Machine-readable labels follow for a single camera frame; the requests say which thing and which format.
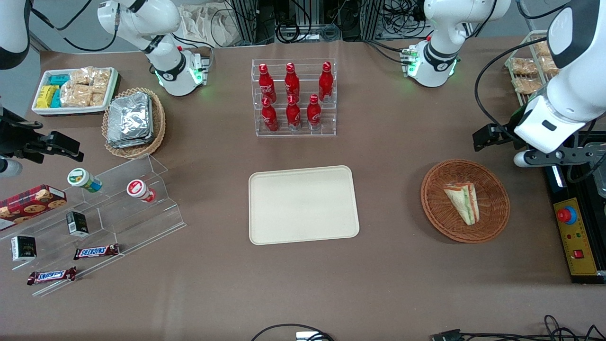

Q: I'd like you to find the silver foil packet stack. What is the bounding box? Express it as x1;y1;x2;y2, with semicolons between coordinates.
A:
107;92;155;149

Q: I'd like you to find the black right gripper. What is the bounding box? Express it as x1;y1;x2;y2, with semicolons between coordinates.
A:
0;110;85;163

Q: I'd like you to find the Snickers chocolate bar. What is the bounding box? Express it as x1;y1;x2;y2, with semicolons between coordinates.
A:
27;267;78;287
73;243;121;261

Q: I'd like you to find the white rectangular bin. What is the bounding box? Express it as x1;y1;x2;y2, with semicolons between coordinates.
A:
32;67;119;117

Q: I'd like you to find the triangular sandwich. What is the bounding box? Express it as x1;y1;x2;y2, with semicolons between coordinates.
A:
443;181;481;226

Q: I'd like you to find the red tartan cookie box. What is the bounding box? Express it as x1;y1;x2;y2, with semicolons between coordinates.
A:
0;184;68;232

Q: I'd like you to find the red cola bottle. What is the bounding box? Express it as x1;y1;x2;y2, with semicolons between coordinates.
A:
258;63;277;103
318;62;335;103
306;94;323;131
285;95;303;131
261;97;280;133
284;62;301;101

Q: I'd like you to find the yellow control panel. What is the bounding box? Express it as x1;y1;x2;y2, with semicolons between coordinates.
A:
553;197;600;277

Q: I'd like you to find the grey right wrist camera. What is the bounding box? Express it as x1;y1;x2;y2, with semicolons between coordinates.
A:
0;159;23;177

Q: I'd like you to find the white wire rack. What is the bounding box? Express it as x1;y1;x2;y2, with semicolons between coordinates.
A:
504;29;561;108

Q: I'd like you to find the black equipment case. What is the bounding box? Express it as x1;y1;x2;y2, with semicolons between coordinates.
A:
544;130;606;285

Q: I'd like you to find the black floor cable bundle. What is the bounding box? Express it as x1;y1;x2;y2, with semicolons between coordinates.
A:
462;314;606;341

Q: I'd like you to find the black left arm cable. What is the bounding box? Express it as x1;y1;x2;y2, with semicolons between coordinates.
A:
474;37;559;143

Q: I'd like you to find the clear acrylic stepped shelf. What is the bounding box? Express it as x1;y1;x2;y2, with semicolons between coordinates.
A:
0;154;187;298

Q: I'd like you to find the beige plastic tray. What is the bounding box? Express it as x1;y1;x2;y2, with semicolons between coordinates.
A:
249;165;360;246

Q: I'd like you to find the light tan wicker basket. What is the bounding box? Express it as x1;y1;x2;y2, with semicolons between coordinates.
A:
101;87;167;159

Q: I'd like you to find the brown round wicker basket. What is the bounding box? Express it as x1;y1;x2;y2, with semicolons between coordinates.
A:
420;159;511;244

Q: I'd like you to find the white cloth bag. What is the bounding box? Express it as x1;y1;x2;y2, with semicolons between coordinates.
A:
180;4;229;47

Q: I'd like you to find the black cable tangle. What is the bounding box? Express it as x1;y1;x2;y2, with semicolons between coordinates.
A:
381;0;429;41

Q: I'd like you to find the black looped cable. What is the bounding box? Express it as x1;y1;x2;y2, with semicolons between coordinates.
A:
250;323;335;341

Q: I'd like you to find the yellow snack packet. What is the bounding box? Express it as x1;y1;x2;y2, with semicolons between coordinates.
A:
36;85;58;109

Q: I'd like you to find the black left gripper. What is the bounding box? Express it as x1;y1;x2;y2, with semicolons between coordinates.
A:
472;124;606;167

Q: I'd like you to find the red label yogurt cup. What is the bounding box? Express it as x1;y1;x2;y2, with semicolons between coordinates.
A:
126;179;157;205

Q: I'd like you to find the green label yogurt cup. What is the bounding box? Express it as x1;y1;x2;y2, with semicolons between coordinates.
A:
67;168;103;193

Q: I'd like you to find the small black carton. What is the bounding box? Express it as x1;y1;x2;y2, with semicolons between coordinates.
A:
11;235;37;263
66;211;90;238

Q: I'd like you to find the clear acrylic bottle rack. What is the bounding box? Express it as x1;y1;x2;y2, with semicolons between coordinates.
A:
251;58;338;138

